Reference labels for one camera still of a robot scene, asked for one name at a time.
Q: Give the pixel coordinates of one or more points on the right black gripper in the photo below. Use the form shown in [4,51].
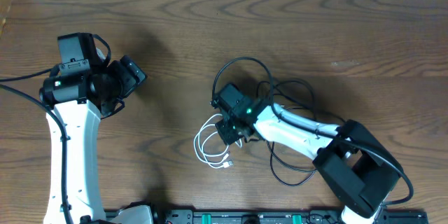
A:
[229,137]

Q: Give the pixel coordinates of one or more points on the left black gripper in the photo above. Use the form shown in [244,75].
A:
[132,78]

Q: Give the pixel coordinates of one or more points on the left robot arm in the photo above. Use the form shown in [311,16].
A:
[85,88]

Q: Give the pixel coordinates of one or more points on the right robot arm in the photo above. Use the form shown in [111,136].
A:
[356,167]

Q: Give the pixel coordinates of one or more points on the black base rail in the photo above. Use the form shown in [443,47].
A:
[304,216]

